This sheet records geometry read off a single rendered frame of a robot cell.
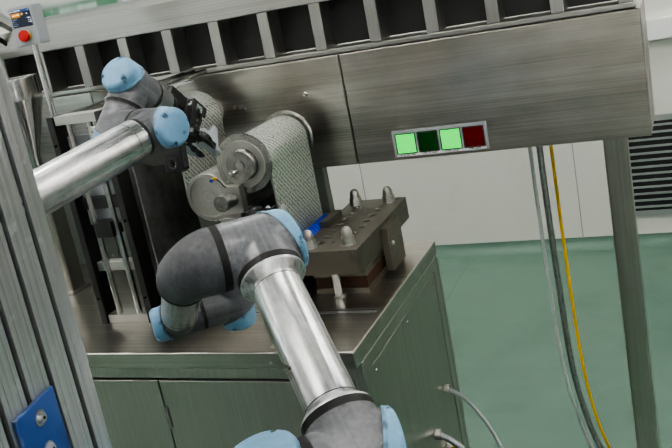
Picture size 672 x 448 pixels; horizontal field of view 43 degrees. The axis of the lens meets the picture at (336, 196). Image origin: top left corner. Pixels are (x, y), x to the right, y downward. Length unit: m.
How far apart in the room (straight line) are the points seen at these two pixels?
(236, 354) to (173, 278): 0.48
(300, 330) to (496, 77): 1.03
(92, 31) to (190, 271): 1.31
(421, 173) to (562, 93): 2.70
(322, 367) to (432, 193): 3.55
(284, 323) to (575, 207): 3.45
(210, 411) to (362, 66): 0.94
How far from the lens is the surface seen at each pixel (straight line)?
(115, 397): 2.19
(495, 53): 2.15
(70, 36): 2.67
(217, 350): 1.94
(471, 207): 4.77
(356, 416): 1.24
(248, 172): 2.03
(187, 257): 1.43
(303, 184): 2.20
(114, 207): 2.15
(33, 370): 0.98
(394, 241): 2.14
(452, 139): 2.20
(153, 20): 2.50
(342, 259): 1.99
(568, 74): 2.13
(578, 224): 4.71
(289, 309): 1.36
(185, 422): 2.11
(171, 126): 1.57
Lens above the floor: 1.65
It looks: 15 degrees down
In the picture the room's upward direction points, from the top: 11 degrees counter-clockwise
